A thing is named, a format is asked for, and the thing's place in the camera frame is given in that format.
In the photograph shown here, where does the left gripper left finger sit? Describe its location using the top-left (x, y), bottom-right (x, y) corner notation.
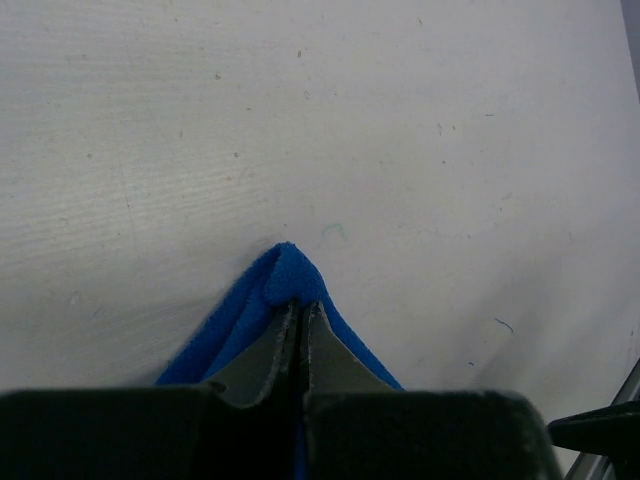
top-left (0, 297), bottom-right (301, 480)

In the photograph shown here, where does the aluminium rail frame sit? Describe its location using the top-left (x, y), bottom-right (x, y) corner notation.
top-left (547, 366), bottom-right (639, 480)

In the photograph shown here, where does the blue and grey towel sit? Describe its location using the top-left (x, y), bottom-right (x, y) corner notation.
top-left (154, 241), bottom-right (405, 480)

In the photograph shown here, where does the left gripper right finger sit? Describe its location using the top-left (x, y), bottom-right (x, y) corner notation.
top-left (302, 301), bottom-right (562, 479)

